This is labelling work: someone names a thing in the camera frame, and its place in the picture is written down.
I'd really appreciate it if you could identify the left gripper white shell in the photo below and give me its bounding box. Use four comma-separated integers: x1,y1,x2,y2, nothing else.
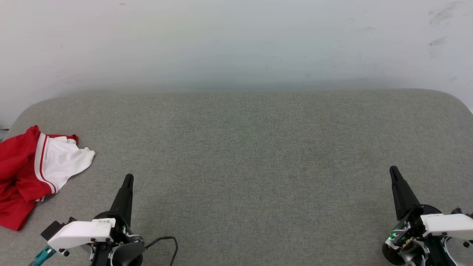
47,174,145,266

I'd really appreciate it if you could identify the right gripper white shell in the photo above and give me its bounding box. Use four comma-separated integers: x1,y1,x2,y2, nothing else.
382,166,473,266

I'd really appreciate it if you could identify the red and white jersey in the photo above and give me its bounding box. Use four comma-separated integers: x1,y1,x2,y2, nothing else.
0,125,96,231

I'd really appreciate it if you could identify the thin black cable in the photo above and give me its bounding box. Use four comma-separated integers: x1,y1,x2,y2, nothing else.
145,236,179,266

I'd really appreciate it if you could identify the teal cable connector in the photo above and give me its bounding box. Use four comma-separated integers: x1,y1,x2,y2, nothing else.
28,245,57,266

